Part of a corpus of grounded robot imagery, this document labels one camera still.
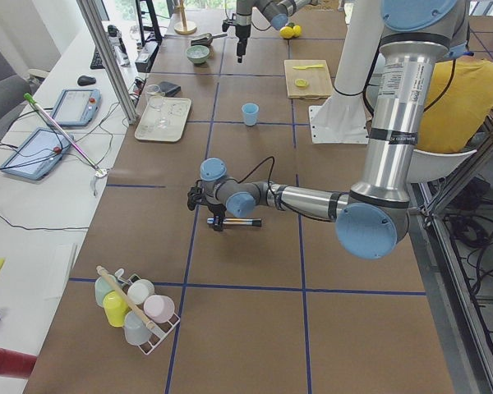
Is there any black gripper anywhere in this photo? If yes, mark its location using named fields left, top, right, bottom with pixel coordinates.
left=208, top=203, right=226, bottom=232
left=237, top=38, right=247, bottom=63

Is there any light blue plastic cup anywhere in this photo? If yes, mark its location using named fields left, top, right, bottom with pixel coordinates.
left=242, top=103, right=259, bottom=126

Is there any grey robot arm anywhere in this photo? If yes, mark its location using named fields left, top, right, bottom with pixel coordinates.
left=187, top=1, right=469, bottom=259
left=223, top=0, right=318, bottom=63

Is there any yellow lemon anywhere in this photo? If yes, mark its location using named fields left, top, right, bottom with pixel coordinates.
left=279, top=25, right=294, bottom=39
left=293, top=25, right=302, bottom=37

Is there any wooden cup tree stand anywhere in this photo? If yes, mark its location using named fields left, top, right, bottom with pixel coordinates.
left=173, top=0, right=197, bottom=35

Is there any lemon slice on board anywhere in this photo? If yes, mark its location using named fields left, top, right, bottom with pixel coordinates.
left=294, top=78, right=309, bottom=88

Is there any pink cup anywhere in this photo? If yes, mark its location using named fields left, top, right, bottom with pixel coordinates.
left=143, top=295, right=175, bottom=323

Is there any white cup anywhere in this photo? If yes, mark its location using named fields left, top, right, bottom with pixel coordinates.
left=127, top=279, right=154, bottom=305

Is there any mint green cup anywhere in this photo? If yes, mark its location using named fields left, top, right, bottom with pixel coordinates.
left=94, top=277, right=113, bottom=307

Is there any yellow cup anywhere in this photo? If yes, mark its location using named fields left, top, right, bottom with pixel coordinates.
left=102, top=291, right=130, bottom=328

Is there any grey blue cup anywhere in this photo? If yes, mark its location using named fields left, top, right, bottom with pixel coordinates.
left=123, top=311, right=152, bottom=346

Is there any steel ice scoop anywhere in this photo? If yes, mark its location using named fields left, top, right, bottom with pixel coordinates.
left=190, top=33, right=228, bottom=47

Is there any green bowl of ice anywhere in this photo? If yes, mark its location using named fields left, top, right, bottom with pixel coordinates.
left=185, top=45, right=210, bottom=65

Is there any folded grey cloth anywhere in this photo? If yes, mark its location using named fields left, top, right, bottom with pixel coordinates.
left=158, top=81, right=181, bottom=97

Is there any yellow plastic knife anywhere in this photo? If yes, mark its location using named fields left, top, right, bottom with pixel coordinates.
left=293, top=63, right=324, bottom=70

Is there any wooden cutting board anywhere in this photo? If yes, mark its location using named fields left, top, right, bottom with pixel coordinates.
left=283, top=59, right=334, bottom=99

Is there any clear wine glass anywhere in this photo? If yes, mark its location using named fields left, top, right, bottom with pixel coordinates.
left=145, top=85, right=168, bottom=128

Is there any cream bear serving tray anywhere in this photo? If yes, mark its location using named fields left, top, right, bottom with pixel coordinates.
left=134, top=98, right=191, bottom=143

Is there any black keyboard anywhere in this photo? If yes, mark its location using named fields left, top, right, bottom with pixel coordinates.
left=90, top=48, right=104, bottom=70

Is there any black computer mouse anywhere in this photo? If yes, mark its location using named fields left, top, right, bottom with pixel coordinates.
left=76, top=75, right=96, bottom=86

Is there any upper teach pendant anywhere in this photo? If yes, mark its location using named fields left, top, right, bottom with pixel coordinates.
left=51, top=89, right=101, bottom=127

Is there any teach pendant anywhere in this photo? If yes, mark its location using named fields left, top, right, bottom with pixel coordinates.
left=0, top=127, right=72, bottom=181
left=51, top=89, right=101, bottom=127

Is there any lower teach pendant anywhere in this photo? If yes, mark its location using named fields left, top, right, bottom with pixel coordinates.
left=0, top=127, right=72, bottom=181

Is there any iridescent metal rod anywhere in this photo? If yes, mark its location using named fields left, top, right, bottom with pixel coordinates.
left=23, top=93, right=108, bottom=178

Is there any person in yellow shirt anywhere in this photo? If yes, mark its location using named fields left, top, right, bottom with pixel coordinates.
left=416, top=56, right=493, bottom=154

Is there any red cylinder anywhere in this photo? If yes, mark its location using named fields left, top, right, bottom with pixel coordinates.
left=0, top=348, right=37, bottom=379

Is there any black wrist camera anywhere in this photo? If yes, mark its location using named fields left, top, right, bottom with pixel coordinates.
left=187, top=186, right=206, bottom=211
left=222, top=16, right=236, bottom=33

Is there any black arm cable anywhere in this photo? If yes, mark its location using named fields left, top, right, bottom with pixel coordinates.
left=237, top=156, right=338, bottom=218

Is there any wooden rack handle rod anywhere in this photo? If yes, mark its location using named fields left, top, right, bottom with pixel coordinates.
left=96, top=265, right=154, bottom=331

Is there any white wire cup rack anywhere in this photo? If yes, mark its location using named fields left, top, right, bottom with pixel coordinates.
left=114, top=268, right=180, bottom=355

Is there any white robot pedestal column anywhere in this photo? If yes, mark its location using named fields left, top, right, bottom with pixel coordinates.
left=334, top=0, right=384, bottom=97

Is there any aluminium frame post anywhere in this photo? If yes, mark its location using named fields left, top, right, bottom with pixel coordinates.
left=76, top=0, right=137, bottom=125

